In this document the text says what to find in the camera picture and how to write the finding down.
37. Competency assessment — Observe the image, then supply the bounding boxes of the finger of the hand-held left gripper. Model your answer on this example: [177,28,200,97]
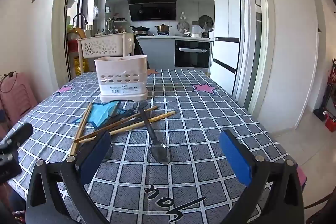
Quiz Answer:
[0,123,34,159]

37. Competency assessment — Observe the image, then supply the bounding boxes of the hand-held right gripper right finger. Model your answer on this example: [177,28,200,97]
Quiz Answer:
[219,130,305,224]

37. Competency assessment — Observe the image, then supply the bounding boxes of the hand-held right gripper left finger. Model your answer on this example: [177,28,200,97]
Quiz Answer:
[25,130,113,224]

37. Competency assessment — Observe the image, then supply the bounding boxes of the dark-handled steel spoon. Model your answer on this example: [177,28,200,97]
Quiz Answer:
[138,107,172,165]

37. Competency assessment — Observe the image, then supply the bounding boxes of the speckled wooden chopstick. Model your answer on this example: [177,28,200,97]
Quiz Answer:
[108,111,176,135]

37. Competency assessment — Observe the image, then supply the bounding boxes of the beige plastic utensil holder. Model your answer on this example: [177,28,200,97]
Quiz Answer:
[94,54,149,103]

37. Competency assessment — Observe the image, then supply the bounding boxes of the pink plastic chair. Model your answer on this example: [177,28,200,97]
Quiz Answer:
[0,73,38,135]

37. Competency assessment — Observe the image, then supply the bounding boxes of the grey checkered star tablecloth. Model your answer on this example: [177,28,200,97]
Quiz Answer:
[5,69,307,224]

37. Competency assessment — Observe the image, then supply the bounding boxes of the white perforated basket cart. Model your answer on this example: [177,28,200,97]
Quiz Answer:
[77,32,136,75]

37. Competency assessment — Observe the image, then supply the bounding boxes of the black built-in oven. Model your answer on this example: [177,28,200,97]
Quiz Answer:
[175,40,211,68]

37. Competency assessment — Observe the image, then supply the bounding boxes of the black hanging bag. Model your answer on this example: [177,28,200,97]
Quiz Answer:
[135,36,150,69]

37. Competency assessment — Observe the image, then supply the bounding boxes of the white refrigerator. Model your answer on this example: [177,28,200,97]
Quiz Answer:
[210,0,242,94]

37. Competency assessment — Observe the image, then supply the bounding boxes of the dark kitchen faucet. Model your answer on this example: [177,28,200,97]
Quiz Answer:
[72,13,88,30]

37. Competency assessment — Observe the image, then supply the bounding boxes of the black wok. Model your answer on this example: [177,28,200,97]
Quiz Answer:
[130,25,151,36]

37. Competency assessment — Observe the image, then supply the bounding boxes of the round dark hanging tray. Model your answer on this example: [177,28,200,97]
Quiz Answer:
[198,15,214,30]

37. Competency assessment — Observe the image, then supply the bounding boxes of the steel cooking pot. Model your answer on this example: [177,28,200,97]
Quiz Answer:
[154,24,172,33]

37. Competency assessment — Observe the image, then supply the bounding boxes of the black range hood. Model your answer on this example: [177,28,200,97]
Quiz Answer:
[127,0,177,22]

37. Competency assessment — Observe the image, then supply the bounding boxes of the black cable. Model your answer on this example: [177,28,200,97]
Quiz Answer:
[0,72,17,93]

